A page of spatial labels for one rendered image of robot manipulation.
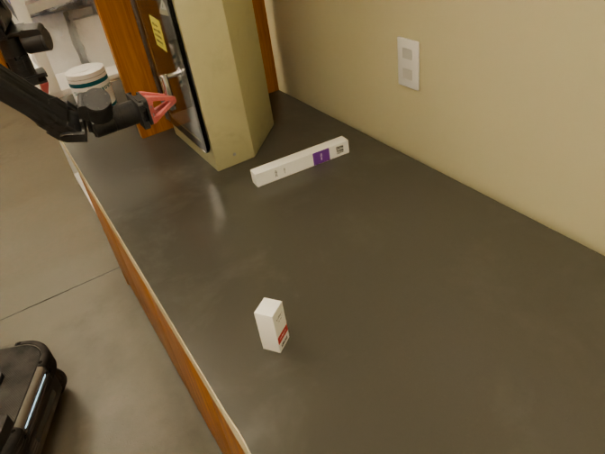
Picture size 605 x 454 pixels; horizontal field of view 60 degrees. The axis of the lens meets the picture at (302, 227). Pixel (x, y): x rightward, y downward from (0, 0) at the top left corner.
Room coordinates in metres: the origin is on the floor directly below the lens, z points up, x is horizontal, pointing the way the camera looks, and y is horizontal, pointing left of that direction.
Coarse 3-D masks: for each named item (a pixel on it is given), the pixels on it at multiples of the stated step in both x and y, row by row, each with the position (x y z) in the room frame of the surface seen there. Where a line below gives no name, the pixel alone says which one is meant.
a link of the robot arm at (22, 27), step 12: (12, 24) 1.51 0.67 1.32; (24, 24) 1.50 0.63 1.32; (36, 24) 1.49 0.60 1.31; (0, 36) 1.44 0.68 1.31; (24, 36) 1.47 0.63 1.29; (36, 36) 1.47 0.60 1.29; (48, 36) 1.50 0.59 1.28; (24, 48) 1.47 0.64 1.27; (36, 48) 1.47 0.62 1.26; (48, 48) 1.47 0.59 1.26
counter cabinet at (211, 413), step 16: (80, 176) 1.97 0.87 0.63; (96, 208) 1.85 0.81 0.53; (112, 240) 1.76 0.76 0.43; (128, 272) 1.64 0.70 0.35; (144, 288) 1.26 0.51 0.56; (144, 304) 1.52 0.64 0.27; (160, 320) 1.17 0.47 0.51; (160, 336) 1.40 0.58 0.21; (176, 352) 1.09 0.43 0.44; (176, 368) 1.30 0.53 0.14; (192, 368) 0.90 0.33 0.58; (192, 384) 1.03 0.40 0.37; (208, 400) 0.83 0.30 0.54; (208, 416) 0.95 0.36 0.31; (224, 432) 0.77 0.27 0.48; (224, 448) 0.87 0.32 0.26; (240, 448) 0.64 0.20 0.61
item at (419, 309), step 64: (128, 128) 1.62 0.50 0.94; (320, 128) 1.39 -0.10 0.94; (128, 192) 1.20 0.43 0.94; (192, 192) 1.15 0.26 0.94; (256, 192) 1.10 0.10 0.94; (320, 192) 1.05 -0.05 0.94; (384, 192) 1.00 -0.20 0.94; (448, 192) 0.96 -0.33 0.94; (128, 256) 0.97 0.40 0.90; (192, 256) 0.88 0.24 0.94; (256, 256) 0.85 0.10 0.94; (320, 256) 0.81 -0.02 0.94; (384, 256) 0.78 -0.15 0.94; (448, 256) 0.75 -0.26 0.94; (512, 256) 0.72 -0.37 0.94; (576, 256) 0.70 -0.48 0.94; (192, 320) 0.69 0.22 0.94; (320, 320) 0.64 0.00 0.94; (384, 320) 0.62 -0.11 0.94; (448, 320) 0.60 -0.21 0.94; (512, 320) 0.57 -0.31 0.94; (576, 320) 0.55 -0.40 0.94; (256, 384) 0.53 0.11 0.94; (320, 384) 0.51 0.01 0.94; (384, 384) 0.49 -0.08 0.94; (448, 384) 0.47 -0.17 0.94; (512, 384) 0.46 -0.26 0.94; (576, 384) 0.44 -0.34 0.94; (256, 448) 0.42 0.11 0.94; (320, 448) 0.41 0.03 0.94; (384, 448) 0.39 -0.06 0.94; (448, 448) 0.38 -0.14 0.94; (512, 448) 0.36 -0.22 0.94; (576, 448) 0.35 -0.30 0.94
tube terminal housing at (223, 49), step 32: (192, 0) 1.25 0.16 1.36; (224, 0) 1.29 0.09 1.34; (192, 32) 1.24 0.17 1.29; (224, 32) 1.27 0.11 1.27; (256, 32) 1.45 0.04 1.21; (192, 64) 1.23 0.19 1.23; (224, 64) 1.27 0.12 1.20; (256, 64) 1.41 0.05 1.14; (224, 96) 1.26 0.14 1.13; (256, 96) 1.37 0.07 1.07; (224, 128) 1.25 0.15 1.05; (256, 128) 1.33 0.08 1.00; (224, 160) 1.24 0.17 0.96
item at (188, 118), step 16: (144, 0) 1.39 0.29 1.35; (160, 0) 1.27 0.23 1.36; (144, 16) 1.43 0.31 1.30; (160, 16) 1.30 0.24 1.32; (144, 32) 1.48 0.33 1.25; (176, 32) 1.23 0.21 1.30; (160, 48) 1.37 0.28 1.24; (176, 48) 1.25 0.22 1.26; (160, 64) 1.41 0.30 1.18; (176, 64) 1.28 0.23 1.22; (176, 80) 1.32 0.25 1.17; (176, 96) 1.35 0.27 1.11; (192, 96) 1.23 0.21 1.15; (176, 112) 1.39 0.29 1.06; (192, 112) 1.26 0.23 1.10; (192, 128) 1.30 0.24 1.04
